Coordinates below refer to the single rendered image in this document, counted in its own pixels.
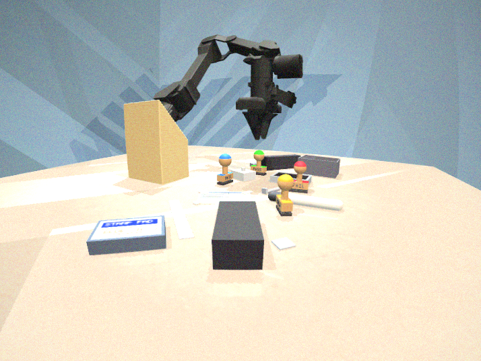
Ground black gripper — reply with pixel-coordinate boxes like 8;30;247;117
236;77;282;140

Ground wooden rubber stamp with yellow knob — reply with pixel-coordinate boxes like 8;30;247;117
276;174;294;216

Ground rubber stamp with red knob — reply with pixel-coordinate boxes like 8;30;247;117
289;162;309;194

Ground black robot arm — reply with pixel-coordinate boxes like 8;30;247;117
153;34;303;122

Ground wooden rubber stamp with blue top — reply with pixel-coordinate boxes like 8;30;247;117
217;154;233;186

